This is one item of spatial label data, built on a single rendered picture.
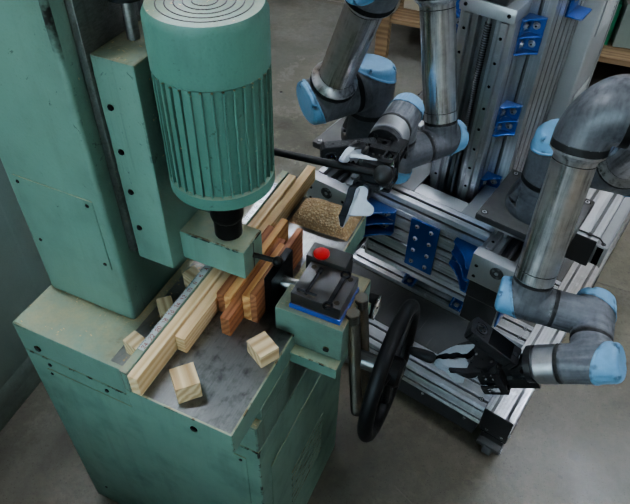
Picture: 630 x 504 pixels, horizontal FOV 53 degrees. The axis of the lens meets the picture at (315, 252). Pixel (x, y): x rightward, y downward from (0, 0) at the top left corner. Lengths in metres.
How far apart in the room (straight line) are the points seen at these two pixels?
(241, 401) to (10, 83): 0.63
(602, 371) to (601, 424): 1.12
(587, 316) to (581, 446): 1.03
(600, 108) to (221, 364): 0.76
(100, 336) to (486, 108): 1.03
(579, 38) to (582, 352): 0.92
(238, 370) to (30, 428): 1.24
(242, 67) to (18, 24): 0.33
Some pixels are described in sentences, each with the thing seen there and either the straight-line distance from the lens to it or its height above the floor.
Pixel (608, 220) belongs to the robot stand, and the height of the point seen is 0.74.
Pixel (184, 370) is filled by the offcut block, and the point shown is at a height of 0.94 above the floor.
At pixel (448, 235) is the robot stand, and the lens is 1.74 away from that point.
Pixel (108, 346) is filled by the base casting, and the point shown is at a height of 0.80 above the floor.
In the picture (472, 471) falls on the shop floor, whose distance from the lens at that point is 2.11.
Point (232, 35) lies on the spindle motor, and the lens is 0.87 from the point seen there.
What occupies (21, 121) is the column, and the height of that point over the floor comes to 1.25.
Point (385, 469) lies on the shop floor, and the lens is 2.07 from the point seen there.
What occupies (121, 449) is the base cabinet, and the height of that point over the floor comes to 0.42.
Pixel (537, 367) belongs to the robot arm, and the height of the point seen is 0.87.
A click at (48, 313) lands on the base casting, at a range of 1.45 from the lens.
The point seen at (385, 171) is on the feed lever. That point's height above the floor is 1.17.
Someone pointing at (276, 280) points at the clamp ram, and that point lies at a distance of 1.17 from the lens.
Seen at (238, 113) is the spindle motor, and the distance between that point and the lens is 0.94.
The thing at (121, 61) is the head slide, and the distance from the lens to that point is 0.99.
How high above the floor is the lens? 1.84
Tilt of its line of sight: 45 degrees down
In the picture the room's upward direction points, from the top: 2 degrees clockwise
